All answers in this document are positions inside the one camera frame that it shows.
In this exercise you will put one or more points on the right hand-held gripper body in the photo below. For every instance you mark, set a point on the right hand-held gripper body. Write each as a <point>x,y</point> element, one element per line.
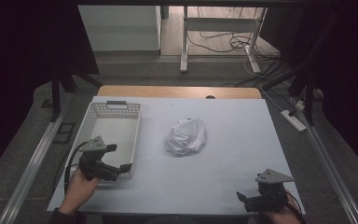
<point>268,196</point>

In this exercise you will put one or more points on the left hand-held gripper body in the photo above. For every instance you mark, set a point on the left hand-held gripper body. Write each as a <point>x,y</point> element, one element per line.
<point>93,161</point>

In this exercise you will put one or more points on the white plastic basket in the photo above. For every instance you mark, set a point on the white plastic basket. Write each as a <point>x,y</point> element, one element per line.
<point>115,130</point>

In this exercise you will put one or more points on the white cloth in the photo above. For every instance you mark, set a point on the white cloth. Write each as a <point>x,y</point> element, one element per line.
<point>186,138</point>

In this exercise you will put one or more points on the person's right hand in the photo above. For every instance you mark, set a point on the person's right hand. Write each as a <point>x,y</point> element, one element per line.
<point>279,216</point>

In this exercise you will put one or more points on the person's left hand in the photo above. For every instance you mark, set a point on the person's left hand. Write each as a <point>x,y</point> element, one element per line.
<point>80,189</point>

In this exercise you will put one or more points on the white table cover sheet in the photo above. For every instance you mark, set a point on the white table cover sheet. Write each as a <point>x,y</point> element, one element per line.
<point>217,174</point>

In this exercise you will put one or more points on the black floor plate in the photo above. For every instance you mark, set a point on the black floor plate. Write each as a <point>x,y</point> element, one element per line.
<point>64,133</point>

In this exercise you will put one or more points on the white power strip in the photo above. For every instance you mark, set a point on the white power strip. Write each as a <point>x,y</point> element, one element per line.
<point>293,120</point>

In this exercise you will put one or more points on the black stand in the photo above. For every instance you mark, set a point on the black stand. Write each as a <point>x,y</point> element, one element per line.
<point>56,93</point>
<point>307,87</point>

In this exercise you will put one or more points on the wooden table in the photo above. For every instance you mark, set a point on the wooden table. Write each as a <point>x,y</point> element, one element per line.
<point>174,92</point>

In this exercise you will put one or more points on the white cabinet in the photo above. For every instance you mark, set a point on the white cabinet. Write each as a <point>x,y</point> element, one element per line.
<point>121,28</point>

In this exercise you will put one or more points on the black curtain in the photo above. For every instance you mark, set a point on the black curtain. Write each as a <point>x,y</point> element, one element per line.
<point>351,77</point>
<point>18,62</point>

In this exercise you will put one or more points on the aluminium rail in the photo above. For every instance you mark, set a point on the aluminium rail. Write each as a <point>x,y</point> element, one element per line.
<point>332,174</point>
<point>34,161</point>

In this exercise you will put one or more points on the white metal desk frame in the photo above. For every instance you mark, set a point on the white metal desk frame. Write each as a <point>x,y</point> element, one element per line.
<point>220,24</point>

